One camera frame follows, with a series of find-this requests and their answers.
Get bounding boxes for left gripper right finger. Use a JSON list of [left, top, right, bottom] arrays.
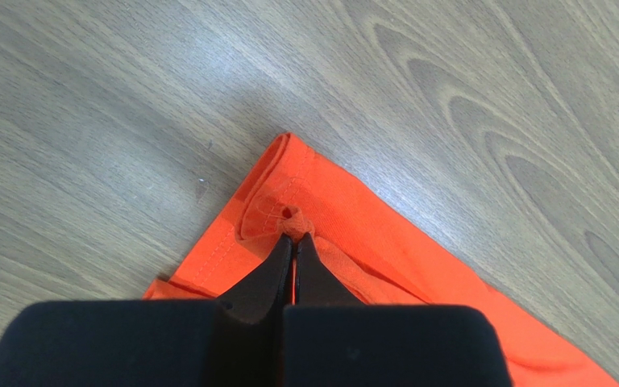
[[283, 235, 511, 386]]

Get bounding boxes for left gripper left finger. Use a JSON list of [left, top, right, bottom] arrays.
[[0, 235, 293, 386]]

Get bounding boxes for orange t shirt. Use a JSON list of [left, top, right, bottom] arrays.
[[144, 133, 616, 386]]

